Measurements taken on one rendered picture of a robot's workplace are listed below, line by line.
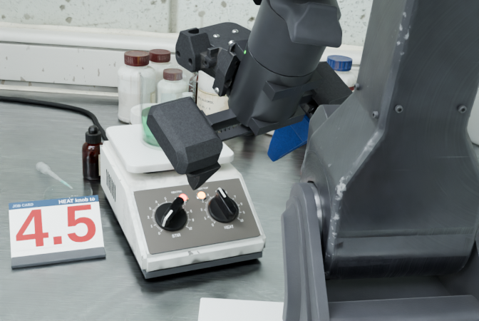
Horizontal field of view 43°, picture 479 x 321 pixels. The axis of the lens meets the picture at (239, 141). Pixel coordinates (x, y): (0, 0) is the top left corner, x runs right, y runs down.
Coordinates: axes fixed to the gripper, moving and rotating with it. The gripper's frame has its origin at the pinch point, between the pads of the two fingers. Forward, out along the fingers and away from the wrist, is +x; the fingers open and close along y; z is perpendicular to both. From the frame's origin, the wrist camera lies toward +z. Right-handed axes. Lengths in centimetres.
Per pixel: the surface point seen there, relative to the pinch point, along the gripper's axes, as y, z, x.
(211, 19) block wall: -29, 43, 26
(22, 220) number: 17.0, 9.0, 15.0
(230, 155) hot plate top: -4.0, 4.6, 8.4
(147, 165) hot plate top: 5.0, 6.7, 8.4
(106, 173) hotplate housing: 6.3, 12.1, 16.2
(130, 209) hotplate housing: 8.2, 3.4, 10.2
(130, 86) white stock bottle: -8.6, 33.2, 27.5
